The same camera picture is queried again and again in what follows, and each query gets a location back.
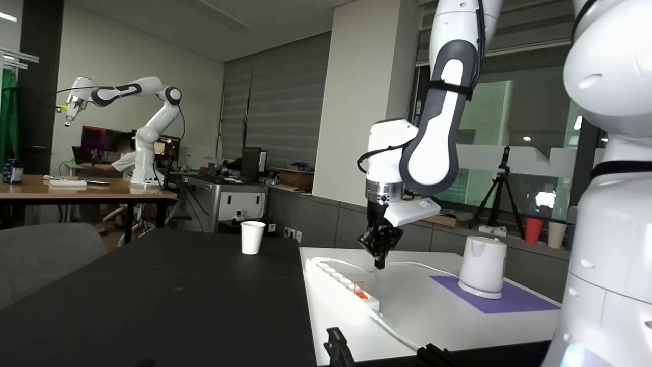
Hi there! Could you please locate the white paper cup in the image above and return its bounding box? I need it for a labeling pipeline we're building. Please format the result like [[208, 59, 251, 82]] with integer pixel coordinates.
[[238, 218, 270, 258]]

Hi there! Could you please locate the white metal cabinet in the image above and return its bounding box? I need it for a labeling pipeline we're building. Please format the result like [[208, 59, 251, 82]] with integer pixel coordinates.
[[182, 173, 270, 234]]

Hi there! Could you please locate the black table clamp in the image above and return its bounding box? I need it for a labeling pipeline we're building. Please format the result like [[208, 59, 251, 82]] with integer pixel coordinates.
[[322, 325, 356, 367], [414, 340, 454, 367]]

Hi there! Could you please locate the white electric kettle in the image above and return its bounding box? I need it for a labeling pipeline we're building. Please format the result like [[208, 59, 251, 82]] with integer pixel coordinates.
[[457, 234, 509, 301]]

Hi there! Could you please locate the red cup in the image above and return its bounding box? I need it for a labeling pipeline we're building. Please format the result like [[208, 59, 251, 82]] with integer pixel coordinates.
[[521, 216, 549, 247]]

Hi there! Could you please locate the purple mat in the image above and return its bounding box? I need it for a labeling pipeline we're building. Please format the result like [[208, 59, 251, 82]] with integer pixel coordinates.
[[430, 273, 562, 317]]

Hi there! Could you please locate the dark computer monitor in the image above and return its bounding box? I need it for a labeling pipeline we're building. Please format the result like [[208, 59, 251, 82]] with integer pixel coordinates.
[[80, 125, 138, 167]]

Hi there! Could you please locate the beige cup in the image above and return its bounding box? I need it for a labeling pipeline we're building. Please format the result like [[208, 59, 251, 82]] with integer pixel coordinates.
[[545, 221, 571, 250]]

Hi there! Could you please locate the wooden table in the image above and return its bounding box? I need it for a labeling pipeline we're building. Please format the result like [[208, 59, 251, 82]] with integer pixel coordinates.
[[0, 173, 182, 245]]

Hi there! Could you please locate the grey chair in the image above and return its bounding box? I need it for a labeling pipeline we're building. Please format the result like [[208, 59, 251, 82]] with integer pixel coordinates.
[[0, 221, 111, 313]]

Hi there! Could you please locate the green cloth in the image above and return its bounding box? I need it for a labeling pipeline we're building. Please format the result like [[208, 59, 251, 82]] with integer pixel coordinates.
[[0, 66, 23, 169]]

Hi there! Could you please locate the grey partition wall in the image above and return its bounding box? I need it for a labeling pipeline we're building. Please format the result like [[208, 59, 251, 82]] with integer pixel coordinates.
[[264, 184, 574, 301]]

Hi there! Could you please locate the white wall socket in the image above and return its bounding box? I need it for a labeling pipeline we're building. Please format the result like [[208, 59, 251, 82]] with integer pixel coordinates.
[[282, 224, 306, 245]]

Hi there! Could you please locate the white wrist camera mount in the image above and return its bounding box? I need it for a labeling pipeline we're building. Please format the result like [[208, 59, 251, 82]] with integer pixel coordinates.
[[382, 193, 445, 231]]

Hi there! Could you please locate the white power strip cable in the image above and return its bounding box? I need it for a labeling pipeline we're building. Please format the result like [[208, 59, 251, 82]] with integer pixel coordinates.
[[309, 255, 472, 354]]

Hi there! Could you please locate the black camera tripod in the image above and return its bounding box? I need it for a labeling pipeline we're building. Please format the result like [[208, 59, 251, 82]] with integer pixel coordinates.
[[467, 143, 528, 241]]

